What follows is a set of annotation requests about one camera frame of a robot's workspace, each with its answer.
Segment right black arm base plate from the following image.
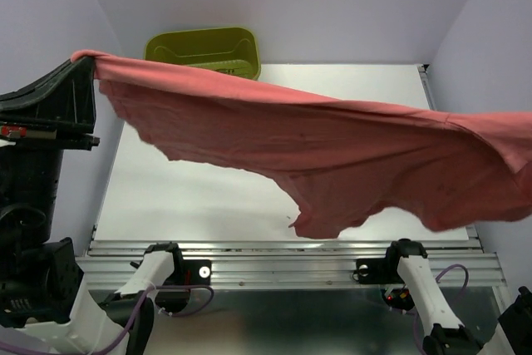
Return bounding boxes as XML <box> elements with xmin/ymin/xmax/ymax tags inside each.
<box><xmin>352</xmin><ymin>258</ymin><xmax>403</xmax><ymax>285</ymax></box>

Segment red t shirt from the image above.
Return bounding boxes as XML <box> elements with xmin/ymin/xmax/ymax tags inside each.
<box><xmin>72</xmin><ymin>50</ymin><xmax>531</xmax><ymax>239</ymax></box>

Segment aluminium front rail frame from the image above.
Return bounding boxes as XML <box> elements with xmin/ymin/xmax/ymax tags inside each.
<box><xmin>49</xmin><ymin>64</ymin><xmax>516</xmax><ymax>355</ymax></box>

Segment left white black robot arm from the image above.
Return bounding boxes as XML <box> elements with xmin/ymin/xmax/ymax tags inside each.
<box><xmin>1</xmin><ymin>57</ymin><xmax>185</xmax><ymax>354</ymax></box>

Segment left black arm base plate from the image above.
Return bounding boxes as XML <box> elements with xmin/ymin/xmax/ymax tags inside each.
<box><xmin>131</xmin><ymin>258</ymin><xmax>214</xmax><ymax>289</ymax></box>

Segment olive green plastic bin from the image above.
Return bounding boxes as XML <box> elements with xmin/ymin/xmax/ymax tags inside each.
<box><xmin>144</xmin><ymin>27</ymin><xmax>261</xmax><ymax>80</ymax></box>

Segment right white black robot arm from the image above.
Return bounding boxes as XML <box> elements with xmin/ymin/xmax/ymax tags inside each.
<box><xmin>382</xmin><ymin>239</ymin><xmax>531</xmax><ymax>354</ymax></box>

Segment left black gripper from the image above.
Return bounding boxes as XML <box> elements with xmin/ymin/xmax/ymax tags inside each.
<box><xmin>0</xmin><ymin>42</ymin><xmax>103</xmax><ymax>229</ymax></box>

